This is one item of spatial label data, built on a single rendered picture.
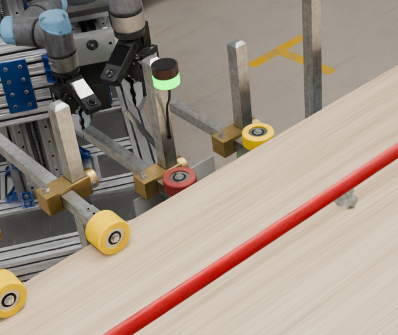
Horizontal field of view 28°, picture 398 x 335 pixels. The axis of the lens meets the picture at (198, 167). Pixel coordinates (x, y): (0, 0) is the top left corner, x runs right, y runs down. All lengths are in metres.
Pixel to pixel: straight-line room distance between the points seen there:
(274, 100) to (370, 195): 2.08
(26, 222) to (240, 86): 1.23
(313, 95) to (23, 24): 0.80
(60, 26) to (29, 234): 1.07
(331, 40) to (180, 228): 2.72
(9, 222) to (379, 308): 1.76
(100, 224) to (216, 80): 2.44
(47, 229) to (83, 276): 1.27
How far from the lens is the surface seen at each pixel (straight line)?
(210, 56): 4.27
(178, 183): 1.86
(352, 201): 1.77
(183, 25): 4.62
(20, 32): 2.13
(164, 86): 1.80
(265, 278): 1.61
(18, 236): 2.94
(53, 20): 2.07
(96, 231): 1.68
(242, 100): 2.06
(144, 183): 1.94
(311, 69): 2.22
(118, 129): 3.38
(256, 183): 1.85
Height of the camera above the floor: 2.03
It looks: 36 degrees down
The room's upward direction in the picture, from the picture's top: 7 degrees counter-clockwise
